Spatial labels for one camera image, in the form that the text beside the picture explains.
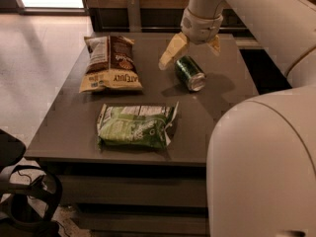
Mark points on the brown yellow chip bag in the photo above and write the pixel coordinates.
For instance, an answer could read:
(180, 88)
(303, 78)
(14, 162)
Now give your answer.
(111, 65)

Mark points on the green chip bag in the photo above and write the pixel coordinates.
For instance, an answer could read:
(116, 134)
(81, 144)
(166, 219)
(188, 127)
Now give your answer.
(143, 126)

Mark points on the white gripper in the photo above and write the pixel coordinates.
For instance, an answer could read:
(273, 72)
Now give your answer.
(200, 30)

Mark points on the grey drawer cabinet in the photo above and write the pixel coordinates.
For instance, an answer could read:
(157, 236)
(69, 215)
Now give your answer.
(134, 164)

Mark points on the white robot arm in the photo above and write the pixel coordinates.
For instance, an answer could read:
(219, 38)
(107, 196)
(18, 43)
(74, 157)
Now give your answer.
(261, 157)

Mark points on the lower grey drawer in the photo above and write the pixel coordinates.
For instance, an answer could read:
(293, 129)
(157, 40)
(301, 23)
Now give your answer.
(148, 224)

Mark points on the green soda can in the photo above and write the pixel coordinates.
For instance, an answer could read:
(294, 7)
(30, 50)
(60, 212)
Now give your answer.
(189, 73)

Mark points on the left metal wall bracket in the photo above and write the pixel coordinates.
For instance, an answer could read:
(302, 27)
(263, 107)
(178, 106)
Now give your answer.
(134, 16)

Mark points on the upper grey drawer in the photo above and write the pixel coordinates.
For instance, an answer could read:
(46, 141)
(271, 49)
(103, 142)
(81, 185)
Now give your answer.
(134, 191)

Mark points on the grey drawer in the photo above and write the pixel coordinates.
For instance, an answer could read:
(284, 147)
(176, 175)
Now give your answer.
(134, 191)
(148, 224)

